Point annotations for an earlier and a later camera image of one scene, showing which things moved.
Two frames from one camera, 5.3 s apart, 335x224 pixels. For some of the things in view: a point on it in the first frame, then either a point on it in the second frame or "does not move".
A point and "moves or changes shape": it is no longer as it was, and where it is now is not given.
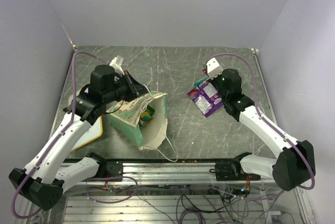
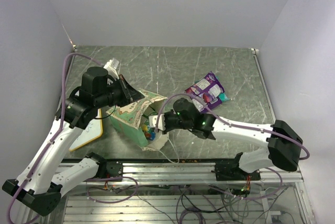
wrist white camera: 214,68 -> 153,120
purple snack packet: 206,98 does not move
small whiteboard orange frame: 92,132 does not move
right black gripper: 212,81 -> 167,129
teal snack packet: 201,81 moves or changes shape
